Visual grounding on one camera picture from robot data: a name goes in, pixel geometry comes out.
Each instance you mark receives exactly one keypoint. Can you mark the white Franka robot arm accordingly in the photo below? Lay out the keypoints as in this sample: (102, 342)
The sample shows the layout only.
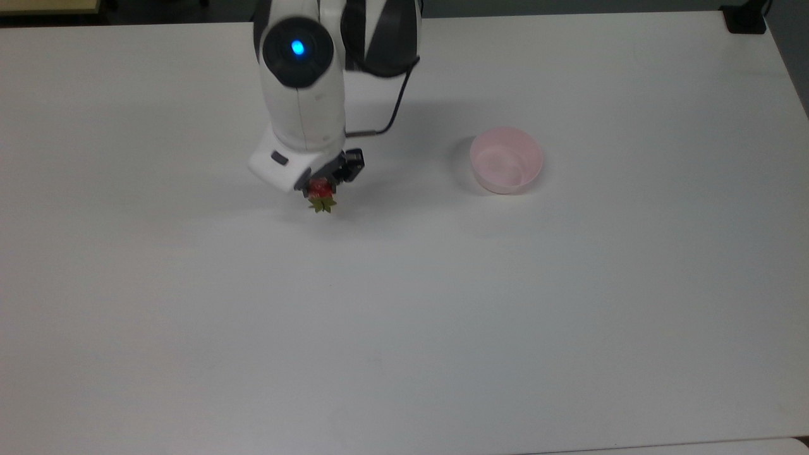
(303, 69)

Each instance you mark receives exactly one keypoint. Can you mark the red strawberry with green leaves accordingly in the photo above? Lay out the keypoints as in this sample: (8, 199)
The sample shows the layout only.
(322, 193)

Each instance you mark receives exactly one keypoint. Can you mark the light wooden board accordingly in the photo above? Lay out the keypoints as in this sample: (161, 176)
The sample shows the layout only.
(47, 6)

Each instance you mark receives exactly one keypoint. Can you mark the pink plastic bowl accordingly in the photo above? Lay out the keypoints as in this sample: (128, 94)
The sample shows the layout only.
(505, 161)

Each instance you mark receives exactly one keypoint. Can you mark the black table clamp stand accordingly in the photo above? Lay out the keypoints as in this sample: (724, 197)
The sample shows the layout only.
(746, 18)

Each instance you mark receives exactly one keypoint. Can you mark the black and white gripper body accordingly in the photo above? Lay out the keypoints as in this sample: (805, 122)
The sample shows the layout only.
(287, 165)

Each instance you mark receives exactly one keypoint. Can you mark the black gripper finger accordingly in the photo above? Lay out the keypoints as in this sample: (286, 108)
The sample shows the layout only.
(308, 188)
(349, 165)

